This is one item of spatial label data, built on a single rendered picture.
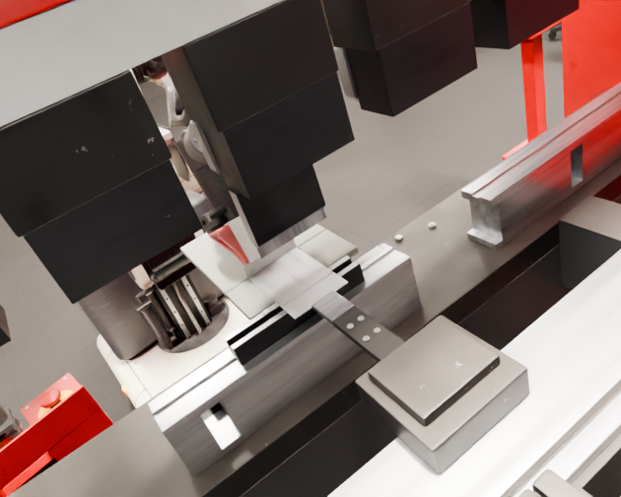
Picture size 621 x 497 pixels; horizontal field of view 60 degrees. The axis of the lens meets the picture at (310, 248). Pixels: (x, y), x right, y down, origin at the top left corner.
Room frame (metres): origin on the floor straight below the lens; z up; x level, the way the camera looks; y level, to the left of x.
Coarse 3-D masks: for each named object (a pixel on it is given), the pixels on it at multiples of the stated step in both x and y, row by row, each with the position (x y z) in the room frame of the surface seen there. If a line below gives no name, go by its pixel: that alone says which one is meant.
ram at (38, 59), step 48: (0, 0) 0.46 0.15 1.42; (48, 0) 0.47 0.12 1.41; (96, 0) 0.49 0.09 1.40; (144, 0) 0.50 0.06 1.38; (192, 0) 0.52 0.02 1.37; (240, 0) 0.53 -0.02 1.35; (0, 48) 0.46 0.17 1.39; (48, 48) 0.47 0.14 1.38; (96, 48) 0.48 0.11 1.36; (144, 48) 0.49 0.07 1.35; (0, 96) 0.45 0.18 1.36; (48, 96) 0.46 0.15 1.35
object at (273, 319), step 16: (336, 272) 0.58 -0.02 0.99; (352, 272) 0.57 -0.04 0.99; (352, 288) 0.57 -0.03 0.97; (256, 320) 0.53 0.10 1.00; (272, 320) 0.52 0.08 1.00; (288, 320) 0.53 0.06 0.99; (304, 320) 0.54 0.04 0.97; (240, 336) 0.52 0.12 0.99; (256, 336) 0.51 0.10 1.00; (272, 336) 0.52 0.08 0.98; (240, 352) 0.50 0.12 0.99; (256, 352) 0.51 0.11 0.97
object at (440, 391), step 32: (352, 320) 0.47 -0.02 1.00; (448, 320) 0.40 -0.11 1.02; (384, 352) 0.40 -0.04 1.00; (416, 352) 0.36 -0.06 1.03; (448, 352) 0.35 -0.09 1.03; (480, 352) 0.33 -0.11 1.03; (384, 384) 0.34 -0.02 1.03; (416, 384) 0.33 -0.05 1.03; (448, 384) 0.31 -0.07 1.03; (480, 384) 0.31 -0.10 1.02; (512, 384) 0.30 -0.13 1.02; (384, 416) 0.33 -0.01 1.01; (416, 416) 0.30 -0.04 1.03; (448, 416) 0.29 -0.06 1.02; (480, 416) 0.29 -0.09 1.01; (416, 448) 0.29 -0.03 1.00; (448, 448) 0.27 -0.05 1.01
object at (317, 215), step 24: (312, 168) 0.57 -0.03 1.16; (264, 192) 0.55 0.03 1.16; (288, 192) 0.56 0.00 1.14; (312, 192) 0.57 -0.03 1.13; (240, 216) 0.55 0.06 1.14; (264, 216) 0.54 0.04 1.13; (288, 216) 0.55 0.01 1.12; (312, 216) 0.57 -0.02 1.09; (264, 240) 0.54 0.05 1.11; (288, 240) 0.56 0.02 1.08
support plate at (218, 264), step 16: (224, 224) 0.81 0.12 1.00; (240, 224) 0.79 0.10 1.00; (208, 240) 0.78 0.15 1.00; (240, 240) 0.74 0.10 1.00; (304, 240) 0.68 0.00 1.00; (320, 240) 0.66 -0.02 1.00; (336, 240) 0.65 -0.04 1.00; (192, 256) 0.74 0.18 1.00; (208, 256) 0.73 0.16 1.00; (224, 256) 0.71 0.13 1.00; (256, 256) 0.68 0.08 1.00; (320, 256) 0.62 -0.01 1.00; (336, 256) 0.61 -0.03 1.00; (208, 272) 0.68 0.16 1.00; (224, 272) 0.67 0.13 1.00; (240, 272) 0.65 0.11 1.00; (224, 288) 0.63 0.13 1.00; (240, 288) 0.61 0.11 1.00; (256, 288) 0.60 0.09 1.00; (240, 304) 0.58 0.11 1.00; (256, 304) 0.57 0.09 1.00; (272, 304) 0.56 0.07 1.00
